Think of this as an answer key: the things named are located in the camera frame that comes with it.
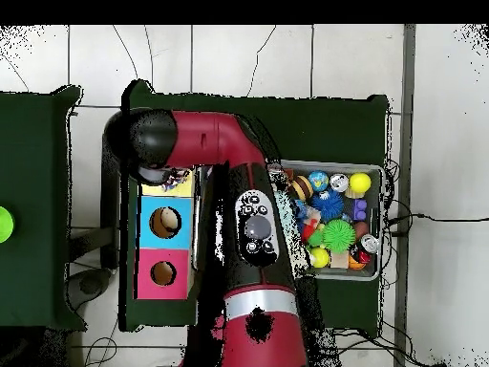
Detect colourful paper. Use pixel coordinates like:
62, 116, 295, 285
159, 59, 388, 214
161, 169, 191, 192

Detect wooden box with three holes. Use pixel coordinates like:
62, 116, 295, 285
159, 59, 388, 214
134, 169, 196, 300

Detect shallow metal mesh bin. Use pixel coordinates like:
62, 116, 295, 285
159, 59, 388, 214
190, 159, 384, 282

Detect toy hamburger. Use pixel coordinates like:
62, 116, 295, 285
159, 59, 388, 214
288, 175, 314, 203

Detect globe print ball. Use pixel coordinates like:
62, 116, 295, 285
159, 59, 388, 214
308, 170, 330, 191

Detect dark blue spiky ball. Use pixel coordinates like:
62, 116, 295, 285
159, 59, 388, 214
309, 188, 345, 223

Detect large green spiky ball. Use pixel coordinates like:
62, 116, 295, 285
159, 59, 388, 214
322, 219, 356, 254

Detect dark green tablecloth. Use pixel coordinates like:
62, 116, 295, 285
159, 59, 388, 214
0, 85, 87, 332
118, 78, 391, 333

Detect yellow ball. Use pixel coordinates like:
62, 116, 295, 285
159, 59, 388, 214
349, 172, 372, 194

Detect green plastic cup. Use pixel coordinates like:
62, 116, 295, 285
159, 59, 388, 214
0, 205, 15, 244

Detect black cable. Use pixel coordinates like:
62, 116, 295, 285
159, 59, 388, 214
385, 211, 489, 238

